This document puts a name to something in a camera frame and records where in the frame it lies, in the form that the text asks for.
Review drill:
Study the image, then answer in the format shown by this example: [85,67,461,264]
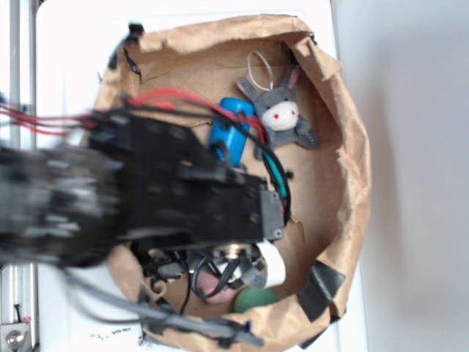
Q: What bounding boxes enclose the metal corner bracket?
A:
[1,322,33,352]

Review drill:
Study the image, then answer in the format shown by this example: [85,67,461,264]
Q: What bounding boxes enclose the brown paper bag bin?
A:
[96,15,372,351]

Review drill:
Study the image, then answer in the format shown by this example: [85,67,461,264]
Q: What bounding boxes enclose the green felt ball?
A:
[234,287,278,313]

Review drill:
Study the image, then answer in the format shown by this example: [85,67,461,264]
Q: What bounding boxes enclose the aluminium extrusion rail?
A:
[1,1,40,351]

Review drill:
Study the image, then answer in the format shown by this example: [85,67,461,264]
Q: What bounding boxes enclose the grey braided cable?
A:
[62,267,265,348]

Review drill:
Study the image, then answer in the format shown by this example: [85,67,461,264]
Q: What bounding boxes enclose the pink plush bunny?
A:
[196,272,236,305]

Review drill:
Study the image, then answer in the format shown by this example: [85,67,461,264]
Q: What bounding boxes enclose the grey plush donkey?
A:
[237,65,320,150]

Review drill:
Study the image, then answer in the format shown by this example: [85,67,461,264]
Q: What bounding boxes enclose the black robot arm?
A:
[1,114,287,267]

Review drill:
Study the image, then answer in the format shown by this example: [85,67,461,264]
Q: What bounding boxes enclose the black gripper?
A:
[177,163,284,248]

